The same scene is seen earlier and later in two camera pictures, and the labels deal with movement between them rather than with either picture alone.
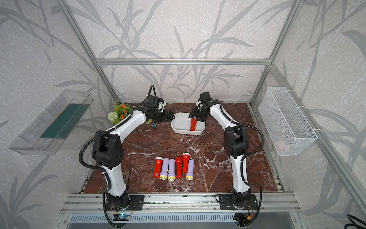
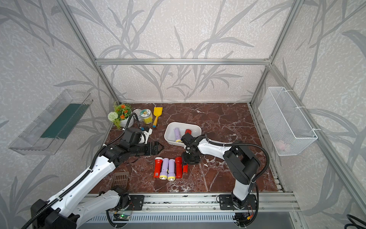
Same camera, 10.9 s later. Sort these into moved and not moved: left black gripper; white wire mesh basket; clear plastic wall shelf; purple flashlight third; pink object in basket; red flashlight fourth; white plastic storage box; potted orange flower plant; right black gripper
Moved: right black gripper; white plastic storage box; left black gripper
Not moved: potted orange flower plant; pink object in basket; white wire mesh basket; clear plastic wall shelf; purple flashlight third; red flashlight fourth
